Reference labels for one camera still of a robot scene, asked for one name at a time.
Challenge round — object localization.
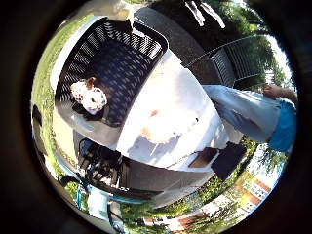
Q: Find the white spotted plush toy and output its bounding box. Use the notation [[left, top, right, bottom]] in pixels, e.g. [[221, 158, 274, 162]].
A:
[[70, 77, 108, 116]]

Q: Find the black woven plastic basket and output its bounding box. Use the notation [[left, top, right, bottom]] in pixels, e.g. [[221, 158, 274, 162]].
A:
[[54, 17, 170, 132]]

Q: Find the brown flat cardboard piece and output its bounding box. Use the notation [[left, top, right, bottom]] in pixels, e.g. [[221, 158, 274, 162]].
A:
[[188, 146, 219, 169]]

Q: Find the black metal mesh bench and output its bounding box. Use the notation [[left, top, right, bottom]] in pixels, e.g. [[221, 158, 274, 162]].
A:
[[186, 33, 271, 91]]

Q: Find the person in blue shirt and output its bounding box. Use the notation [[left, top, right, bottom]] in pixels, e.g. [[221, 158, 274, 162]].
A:
[[201, 82, 299, 154]]

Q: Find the red brick building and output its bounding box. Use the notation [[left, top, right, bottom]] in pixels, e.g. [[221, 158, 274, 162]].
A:
[[142, 176, 272, 232]]

